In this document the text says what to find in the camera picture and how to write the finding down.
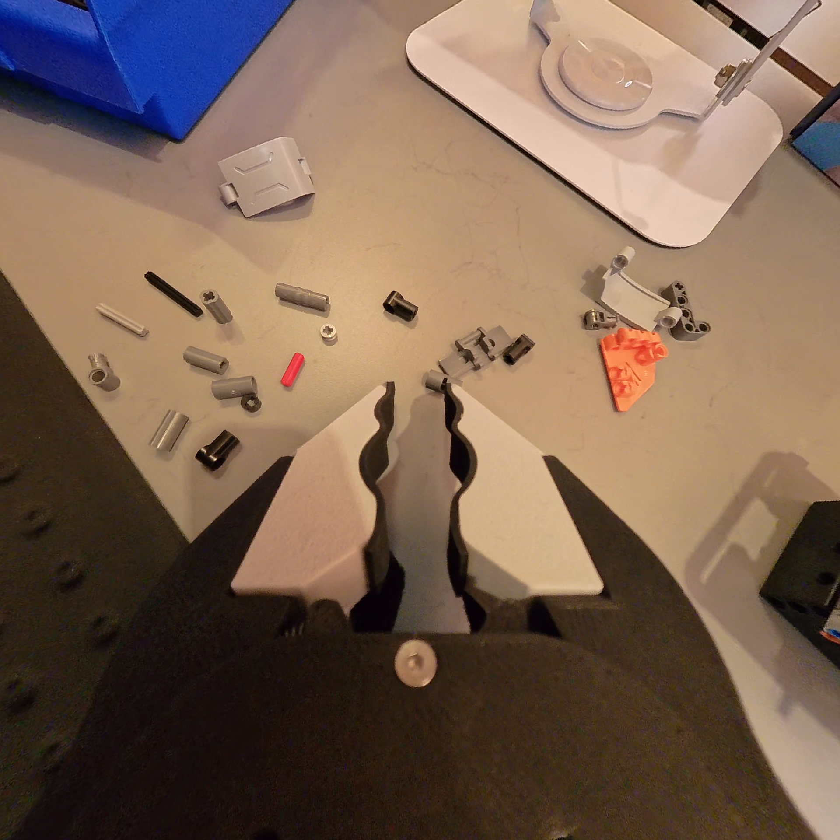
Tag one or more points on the black block with holes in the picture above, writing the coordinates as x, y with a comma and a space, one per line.
807, 564

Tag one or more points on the grey toy hinge assembly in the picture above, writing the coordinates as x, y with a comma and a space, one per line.
472, 351

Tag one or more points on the blue plastic bin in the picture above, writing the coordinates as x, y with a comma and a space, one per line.
164, 59

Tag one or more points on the black toy pin connector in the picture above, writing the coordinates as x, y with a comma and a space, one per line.
518, 348
216, 451
399, 305

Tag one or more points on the blue picture box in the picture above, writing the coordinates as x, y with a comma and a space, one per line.
823, 141

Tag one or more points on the grey curved toy panel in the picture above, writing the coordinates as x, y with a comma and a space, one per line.
266, 176

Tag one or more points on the dark grey angled toy beam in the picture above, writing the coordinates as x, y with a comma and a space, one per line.
689, 325

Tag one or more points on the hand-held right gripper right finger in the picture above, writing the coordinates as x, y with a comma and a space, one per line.
525, 518

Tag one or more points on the white toy bushing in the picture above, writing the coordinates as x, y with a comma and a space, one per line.
329, 333

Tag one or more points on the black toy axle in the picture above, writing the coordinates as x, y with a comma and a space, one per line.
174, 295

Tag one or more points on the grey axle connector tube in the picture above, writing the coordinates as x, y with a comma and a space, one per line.
302, 296

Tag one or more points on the red short toy pin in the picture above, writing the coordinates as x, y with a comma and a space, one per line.
292, 369

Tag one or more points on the light grey toy axle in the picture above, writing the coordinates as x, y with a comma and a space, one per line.
122, 319

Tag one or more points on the grey arched panel with pins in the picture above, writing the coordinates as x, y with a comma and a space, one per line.
627, 295

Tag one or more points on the beige shelf board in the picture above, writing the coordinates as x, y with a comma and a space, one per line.
807, 39

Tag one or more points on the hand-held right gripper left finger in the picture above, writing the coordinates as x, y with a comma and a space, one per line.
308, 518

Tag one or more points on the grey toy axle connector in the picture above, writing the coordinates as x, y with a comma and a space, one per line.
218, 307

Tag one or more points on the small dark grey toy connector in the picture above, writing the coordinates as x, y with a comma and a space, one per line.
596, 319

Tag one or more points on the grey toy connector with hole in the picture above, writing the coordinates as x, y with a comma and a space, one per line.
103, 372

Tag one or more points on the orange toy wedge piece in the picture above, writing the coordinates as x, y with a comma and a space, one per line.
630, 377

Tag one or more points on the dark grey toy bushing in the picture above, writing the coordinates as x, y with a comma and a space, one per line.
250, 403

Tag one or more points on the black perforated board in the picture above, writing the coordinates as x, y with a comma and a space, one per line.
59, 525

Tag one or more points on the white metal stand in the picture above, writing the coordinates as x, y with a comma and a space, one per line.
492, 79

